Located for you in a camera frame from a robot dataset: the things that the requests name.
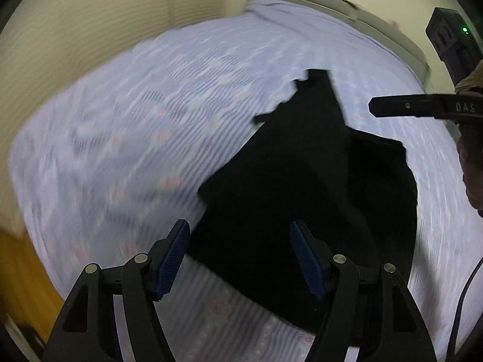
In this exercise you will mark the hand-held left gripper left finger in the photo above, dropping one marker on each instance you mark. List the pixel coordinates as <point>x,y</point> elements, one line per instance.
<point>171,260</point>

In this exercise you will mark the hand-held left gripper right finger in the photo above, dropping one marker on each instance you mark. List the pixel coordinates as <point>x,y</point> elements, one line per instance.
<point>307,262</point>

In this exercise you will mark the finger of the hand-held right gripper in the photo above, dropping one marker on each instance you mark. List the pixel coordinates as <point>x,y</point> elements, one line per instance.
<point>407,106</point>

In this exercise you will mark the black pants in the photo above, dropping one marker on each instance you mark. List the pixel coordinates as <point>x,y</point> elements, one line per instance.
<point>283,196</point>

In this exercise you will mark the person's right hand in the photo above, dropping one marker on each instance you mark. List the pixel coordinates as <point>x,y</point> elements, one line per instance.
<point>473,169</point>

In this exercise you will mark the grey padded headboard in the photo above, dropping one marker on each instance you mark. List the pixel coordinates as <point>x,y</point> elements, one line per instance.
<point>377,22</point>

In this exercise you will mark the purple floral bed sheet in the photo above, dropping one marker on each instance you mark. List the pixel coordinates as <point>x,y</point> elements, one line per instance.
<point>113,158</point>

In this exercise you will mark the white louvered wardrobe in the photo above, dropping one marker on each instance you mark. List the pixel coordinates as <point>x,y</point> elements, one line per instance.
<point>94,15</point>

